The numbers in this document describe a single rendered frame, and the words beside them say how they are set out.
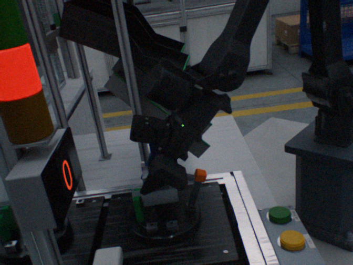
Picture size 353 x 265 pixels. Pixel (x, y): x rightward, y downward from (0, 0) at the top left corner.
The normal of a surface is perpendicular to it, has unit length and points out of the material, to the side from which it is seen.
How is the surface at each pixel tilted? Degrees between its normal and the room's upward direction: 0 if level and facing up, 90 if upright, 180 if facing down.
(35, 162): 0
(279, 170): 0
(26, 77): 90
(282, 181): 0
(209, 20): 90
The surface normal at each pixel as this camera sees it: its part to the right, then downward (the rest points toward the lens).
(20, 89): 0.49, 0.30
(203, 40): 0.03, 0.40
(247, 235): -0.13, -0.90
